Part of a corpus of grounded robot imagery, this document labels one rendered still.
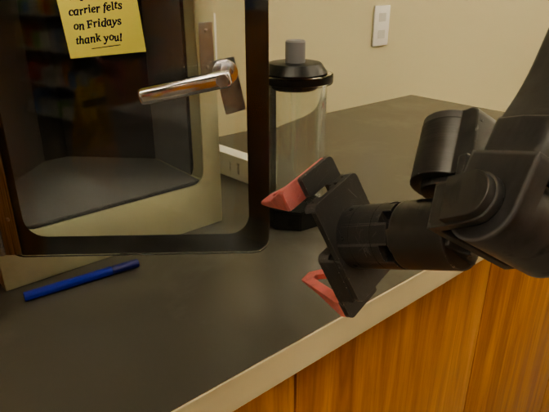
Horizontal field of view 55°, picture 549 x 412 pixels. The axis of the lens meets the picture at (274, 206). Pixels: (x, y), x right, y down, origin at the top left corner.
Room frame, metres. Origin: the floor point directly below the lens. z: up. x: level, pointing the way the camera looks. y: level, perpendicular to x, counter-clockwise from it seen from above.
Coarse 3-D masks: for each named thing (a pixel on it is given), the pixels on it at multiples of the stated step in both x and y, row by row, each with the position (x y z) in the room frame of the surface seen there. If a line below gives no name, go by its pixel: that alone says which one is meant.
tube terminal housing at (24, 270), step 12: (0, 264) 0.54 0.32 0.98; (12, 264) 0.55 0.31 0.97; (24, 264) 0.56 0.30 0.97; (36, 264) 0.57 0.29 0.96; (48, 264) 0.58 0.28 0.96; (60, 264) 0.59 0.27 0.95; (72, 264) 0.59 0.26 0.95; (84, 264) 0.60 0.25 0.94; (0, 276) 0.55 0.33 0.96; (12, 276) 0.55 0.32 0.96; (24, 276) 0.56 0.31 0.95; (36, 276) 0.57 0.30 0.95; (48, 276) 0.57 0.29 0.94; (12, 288) 0.55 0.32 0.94
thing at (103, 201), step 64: (0, 0) 0.54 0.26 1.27; (192, 0) 0.54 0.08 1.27; (256, 0) 0.55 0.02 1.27; (0, 64) 0.54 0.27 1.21; (64, 64) 0.54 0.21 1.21; (128, 64) 0.54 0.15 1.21; (192, 64) 0.54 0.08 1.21; (256, 64) 0.55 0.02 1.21; (0, 128) 0.54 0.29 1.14; (64, 128) 0.54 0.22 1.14; (128, 128) 0.54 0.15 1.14; (192, 128) 0.54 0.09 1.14; (256, 128) 0.55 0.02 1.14; (64, 192) 0.54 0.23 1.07; (128, 192) 0.54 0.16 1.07; (192, 192) 0.54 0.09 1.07; (256, 192) 0.55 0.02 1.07; (64, 256) 0.54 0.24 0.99
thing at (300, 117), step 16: (288, 80) 0.70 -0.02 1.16; (304, 80) 0.70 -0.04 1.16; (272, 96) 0.72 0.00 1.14; (288, 96) 0.71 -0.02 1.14; (304, 96) 0.71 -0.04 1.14; (320, 96) 0.73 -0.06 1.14; (272, 112) 0.72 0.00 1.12; (288, 112) 0.71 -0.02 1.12; (304, 112) 0.71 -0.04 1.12; (320, 112) 0.73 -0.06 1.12; (272, 128) 0.72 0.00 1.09; (288, 128) 0.71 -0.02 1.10; (304, 128) 0.71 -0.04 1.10; (320, 128) 0.73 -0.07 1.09; (272, 144) 0.72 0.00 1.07; (288, 144) 0.71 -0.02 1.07; (304, 144) 0.71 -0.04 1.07; (320, 144) 0.73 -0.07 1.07; (272, 160) 0.72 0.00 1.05; (288, 160) 0.71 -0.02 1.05; (304, 160) 0.71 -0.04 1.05; (272, 176) 0.72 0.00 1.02; (288, 176) 0.71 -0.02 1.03; (272, 192) 0.72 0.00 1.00; (320, 192) 0.74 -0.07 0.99; (304, 208) 0.71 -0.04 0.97
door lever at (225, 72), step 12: (228, 60) 0.54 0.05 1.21; (216, 72) 0.50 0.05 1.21; (228, 72) 0.50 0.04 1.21; (156, 84) 0.50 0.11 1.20; (168, 84) 0.50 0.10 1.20; (180, 84) 0.49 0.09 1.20; (192, 84) 0.49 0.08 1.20; (204, 84) 0.49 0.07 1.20; (216, 84) 0.50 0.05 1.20; (228, 84) 0.50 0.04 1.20; (144, 96) 0.49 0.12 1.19; (156, 96) 0.49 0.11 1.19; (168, 96) 0.49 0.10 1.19; (180, 96) 0.50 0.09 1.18
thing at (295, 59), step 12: (288, 48) 0.75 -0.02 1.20; (300, 48) 0.74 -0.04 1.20; (276, 60) 0.77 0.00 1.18; (288, 60) 0.75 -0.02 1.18; (300, 60) 0.74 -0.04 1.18; (312, 60) 0.77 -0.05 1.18; (276, 72) 0.72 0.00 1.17; (288, 72) 0.72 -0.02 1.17; (300, 72) 0.72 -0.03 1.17; (312, 72) 0.72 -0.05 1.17; (324, 72) 0.74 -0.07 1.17
